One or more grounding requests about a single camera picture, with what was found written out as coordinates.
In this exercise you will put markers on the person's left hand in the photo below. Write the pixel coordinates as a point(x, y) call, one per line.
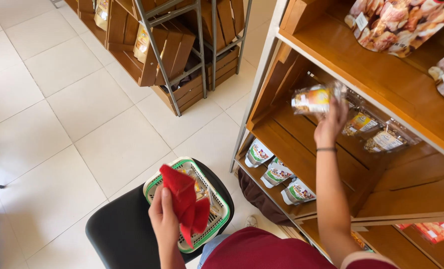
point(164, 220)

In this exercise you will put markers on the red snack packets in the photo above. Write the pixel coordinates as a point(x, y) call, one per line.
point(435, 230)

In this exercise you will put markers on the person's blue jeans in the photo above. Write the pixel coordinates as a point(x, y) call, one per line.
point(210, 248)

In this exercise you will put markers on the clear orange label snack packet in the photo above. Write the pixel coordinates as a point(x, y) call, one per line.
point(311, 100)

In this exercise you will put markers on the person's maroon shirt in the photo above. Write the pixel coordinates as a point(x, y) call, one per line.
point(266, 250)

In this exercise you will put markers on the clear nut packet yellow label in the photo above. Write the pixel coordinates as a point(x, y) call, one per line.
point(360, 123)

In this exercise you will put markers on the person's white shoe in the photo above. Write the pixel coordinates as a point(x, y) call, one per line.
point(251, 222)

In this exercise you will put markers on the clear nut packet white label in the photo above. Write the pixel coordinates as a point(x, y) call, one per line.
point(386, 141)

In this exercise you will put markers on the red cloth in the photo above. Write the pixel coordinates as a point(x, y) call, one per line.
point(182, 198)

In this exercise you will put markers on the yellow green snack packet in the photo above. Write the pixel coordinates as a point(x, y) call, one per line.
point(360, 242)

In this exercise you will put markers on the white green plastic basket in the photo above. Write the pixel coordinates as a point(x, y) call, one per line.
point(218, 220)

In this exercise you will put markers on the wooden crate rack metal frame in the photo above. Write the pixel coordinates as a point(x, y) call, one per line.
point(169, 48)

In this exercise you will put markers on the person's right hand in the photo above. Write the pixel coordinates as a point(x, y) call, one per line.
point(329, 129)

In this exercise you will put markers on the wooden shelf unit metal frame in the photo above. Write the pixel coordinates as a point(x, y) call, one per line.
point(375, 74)

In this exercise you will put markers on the person's right fingers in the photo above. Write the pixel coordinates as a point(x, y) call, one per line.
point(339, 108)

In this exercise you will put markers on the black chair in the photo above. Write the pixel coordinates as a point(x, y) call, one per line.
point(124, 231)

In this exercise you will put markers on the dark brown bag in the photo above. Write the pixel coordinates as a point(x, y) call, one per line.
point(259, 200)

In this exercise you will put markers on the clear yellow snack packets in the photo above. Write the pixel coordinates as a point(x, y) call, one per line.
point(198, 185)

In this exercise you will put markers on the white green snack pouch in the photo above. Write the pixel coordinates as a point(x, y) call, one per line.
point(276, 174)
point(257, 154)
point(297, 193)

